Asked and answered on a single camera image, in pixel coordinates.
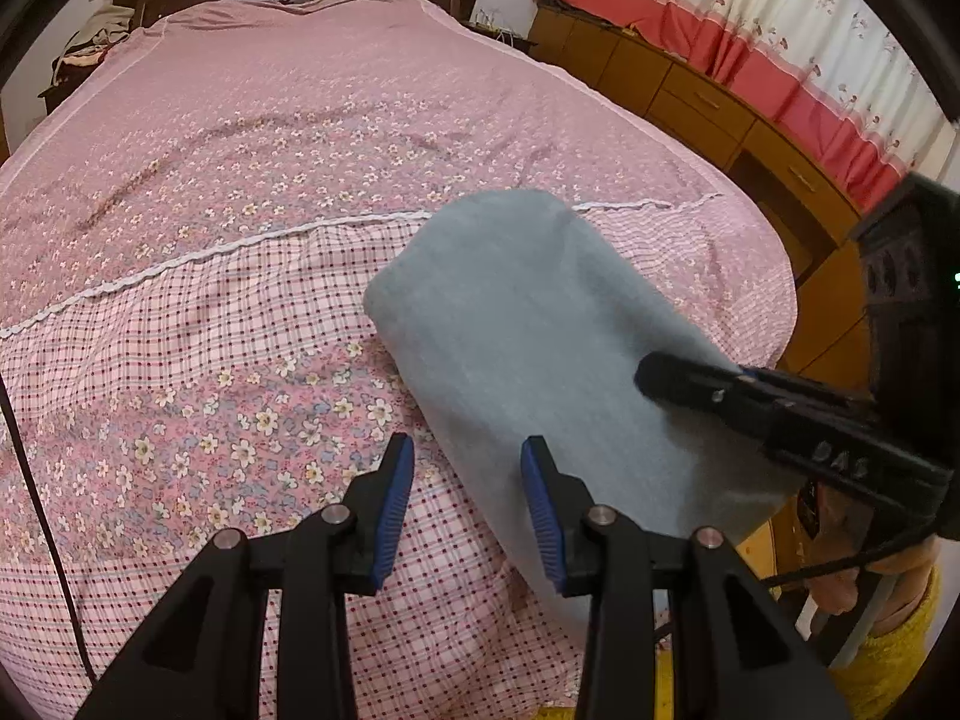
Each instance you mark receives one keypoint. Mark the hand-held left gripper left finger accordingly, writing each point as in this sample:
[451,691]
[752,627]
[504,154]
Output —
[394,510]

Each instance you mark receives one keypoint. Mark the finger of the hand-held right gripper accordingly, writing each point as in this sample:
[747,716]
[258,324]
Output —
[690,382]

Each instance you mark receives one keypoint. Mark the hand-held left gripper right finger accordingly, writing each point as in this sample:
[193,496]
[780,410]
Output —
[540,517]

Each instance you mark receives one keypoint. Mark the grey pants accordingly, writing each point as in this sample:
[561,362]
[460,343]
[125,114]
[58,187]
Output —
[540,330]

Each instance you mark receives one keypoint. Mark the person's right forearm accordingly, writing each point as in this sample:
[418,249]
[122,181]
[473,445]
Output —
[892,660]

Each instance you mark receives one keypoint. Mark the person's right hand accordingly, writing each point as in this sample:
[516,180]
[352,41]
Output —
[836,562]

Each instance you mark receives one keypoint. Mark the long wooden dresser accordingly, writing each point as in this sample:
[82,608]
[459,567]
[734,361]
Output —
[675,90]

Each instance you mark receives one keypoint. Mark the white and red floral curtain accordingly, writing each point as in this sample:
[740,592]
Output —
[787,15]

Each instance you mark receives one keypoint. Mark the pink floral checked bedspread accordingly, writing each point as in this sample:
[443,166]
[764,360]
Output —
[225,165]

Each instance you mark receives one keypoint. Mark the nightstand with small items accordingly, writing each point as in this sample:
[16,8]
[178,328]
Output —
[499,30]

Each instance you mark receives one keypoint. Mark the pile of clothes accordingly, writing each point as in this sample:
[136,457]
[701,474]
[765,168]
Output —
[90,45]

